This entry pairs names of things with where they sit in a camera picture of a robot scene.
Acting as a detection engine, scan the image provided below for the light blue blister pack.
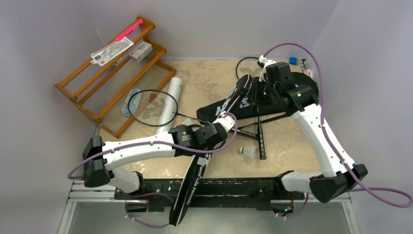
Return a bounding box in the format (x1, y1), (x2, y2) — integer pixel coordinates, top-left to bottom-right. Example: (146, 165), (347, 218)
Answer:
(121, 89), (141, 117)

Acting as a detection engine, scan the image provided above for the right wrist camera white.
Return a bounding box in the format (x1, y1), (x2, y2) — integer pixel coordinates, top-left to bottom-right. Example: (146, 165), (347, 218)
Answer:
(258, 55), (277, 82)

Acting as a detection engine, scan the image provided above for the white shuttlecock tube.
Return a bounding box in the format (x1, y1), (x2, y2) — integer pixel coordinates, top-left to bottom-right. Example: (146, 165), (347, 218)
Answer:
(156, 77), (183, 134)

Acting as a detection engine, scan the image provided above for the white shuttlecock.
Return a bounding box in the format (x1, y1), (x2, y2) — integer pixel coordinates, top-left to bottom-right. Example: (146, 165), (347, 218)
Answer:
(182, 118), (194, 126)
(238, 146), (257, 159)

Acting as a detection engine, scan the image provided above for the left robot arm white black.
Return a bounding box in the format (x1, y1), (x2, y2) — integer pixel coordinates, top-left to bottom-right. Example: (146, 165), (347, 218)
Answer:
(81, 119), (235, 199)

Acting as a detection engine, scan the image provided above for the black SPORT racket bag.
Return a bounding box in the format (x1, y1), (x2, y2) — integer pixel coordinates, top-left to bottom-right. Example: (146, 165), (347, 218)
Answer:
(169, 74), (253, 226)

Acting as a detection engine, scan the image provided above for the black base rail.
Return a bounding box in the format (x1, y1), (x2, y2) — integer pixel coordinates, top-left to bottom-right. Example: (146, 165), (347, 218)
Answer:
(114, 177), (305, 213)

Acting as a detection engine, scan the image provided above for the black racket near rack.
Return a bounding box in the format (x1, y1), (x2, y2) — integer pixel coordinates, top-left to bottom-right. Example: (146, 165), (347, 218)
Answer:
(130, 89), (206, 127)

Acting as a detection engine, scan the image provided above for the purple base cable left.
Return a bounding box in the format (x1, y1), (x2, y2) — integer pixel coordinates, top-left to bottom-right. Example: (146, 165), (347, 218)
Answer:
(125, 192), (175, 229)

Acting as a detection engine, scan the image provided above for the wooden rack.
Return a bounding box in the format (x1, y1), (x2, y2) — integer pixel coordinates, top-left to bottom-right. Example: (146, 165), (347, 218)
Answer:
(55, 16), (176, 138)

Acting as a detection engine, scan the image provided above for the black racket at back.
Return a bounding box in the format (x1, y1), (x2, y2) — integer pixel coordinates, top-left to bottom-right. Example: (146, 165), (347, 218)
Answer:
(225, 57), (268, 161)

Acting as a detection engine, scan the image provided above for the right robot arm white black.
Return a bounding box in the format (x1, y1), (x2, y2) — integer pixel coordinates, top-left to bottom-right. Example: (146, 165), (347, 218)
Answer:
(252, 59), (368, 203)

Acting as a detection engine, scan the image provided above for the right white shuttlecock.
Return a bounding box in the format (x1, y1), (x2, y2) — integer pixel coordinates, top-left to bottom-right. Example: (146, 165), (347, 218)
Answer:
(238, 146), (257, 159)

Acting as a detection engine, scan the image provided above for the blue white small object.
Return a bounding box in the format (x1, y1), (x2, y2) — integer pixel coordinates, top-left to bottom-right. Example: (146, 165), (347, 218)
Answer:
(288, 57), (306, 65)

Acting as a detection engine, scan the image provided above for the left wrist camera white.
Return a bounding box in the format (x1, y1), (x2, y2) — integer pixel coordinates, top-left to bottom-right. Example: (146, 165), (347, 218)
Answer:
(213, 115), (236, 132)

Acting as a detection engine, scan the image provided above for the small teal white box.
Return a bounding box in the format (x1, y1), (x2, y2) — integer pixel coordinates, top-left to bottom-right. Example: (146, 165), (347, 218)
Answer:
(129, 41), (152, 62)

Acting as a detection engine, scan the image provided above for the flat packaged item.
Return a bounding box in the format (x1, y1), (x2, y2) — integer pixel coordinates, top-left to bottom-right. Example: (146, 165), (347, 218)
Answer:
(90, 37), (134, 66)

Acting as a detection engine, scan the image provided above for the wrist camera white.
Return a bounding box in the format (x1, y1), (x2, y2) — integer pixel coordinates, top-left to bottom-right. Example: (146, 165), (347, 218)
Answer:
(213, 115), (236, 132)
(258, 55), (277, 82)

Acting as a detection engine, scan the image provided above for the black CROSSWAY racket bag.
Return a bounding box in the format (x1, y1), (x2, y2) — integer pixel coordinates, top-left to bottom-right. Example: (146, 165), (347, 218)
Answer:
(196, 72), (319, 122)

